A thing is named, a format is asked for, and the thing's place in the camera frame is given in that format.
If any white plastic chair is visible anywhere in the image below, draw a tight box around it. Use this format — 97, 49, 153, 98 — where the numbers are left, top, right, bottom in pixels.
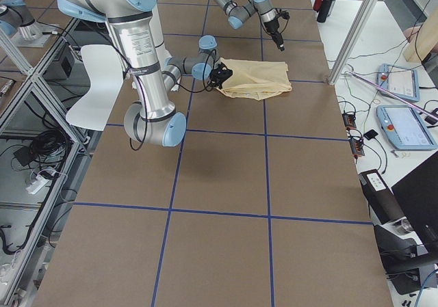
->
66, 44, 123, 131

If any far teach pendant tablet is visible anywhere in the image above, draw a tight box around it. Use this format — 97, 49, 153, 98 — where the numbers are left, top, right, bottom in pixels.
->
376, 64, 420, 102

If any orange black connector box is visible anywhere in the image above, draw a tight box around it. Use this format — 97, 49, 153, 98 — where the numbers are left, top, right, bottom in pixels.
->
342, 113, 357, 130

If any black monitor screen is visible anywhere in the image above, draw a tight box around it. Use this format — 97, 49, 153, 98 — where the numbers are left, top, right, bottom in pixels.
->
392, 163, 437, 251

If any near teach pendant tablet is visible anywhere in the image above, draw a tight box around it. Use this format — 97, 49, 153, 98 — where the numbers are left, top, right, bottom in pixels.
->
376, 105, 437, 150

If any aluminium frame post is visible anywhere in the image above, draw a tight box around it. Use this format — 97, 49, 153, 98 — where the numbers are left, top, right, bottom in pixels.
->
328, 0, 378, 85

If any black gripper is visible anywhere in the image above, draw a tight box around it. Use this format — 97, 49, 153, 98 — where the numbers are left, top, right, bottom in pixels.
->
207, 68, 222, 88
263, 18, 285, 51

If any pink metal rod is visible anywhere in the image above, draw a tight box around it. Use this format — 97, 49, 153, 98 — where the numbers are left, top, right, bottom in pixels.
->
345, 70, 438, 123

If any cream long-sleeve printed shirt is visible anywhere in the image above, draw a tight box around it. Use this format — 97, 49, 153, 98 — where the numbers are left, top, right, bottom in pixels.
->
219, 57, 292, 101

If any black thermos bottle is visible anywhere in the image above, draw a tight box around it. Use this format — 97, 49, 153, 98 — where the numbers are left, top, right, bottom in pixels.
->
316, 0, 334, 23

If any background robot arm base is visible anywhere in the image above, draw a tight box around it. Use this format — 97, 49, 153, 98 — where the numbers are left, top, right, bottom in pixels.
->
1, 0, 51, 48

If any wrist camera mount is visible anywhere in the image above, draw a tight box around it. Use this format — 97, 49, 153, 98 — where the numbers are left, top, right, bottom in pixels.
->
276, 8, 290, 21
216, 64, 233, 89

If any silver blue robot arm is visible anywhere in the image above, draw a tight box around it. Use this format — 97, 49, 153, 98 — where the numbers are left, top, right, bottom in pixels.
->
214, 0, 290, 51
57, 0, 220, 147

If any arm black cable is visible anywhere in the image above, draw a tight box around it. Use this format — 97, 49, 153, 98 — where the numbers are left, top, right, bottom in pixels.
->
112, 40, 220, 151

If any teach pendant tablet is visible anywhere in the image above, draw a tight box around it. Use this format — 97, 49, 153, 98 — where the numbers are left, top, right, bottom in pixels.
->
376, 105, 437, 150
376, 64, 420, 102

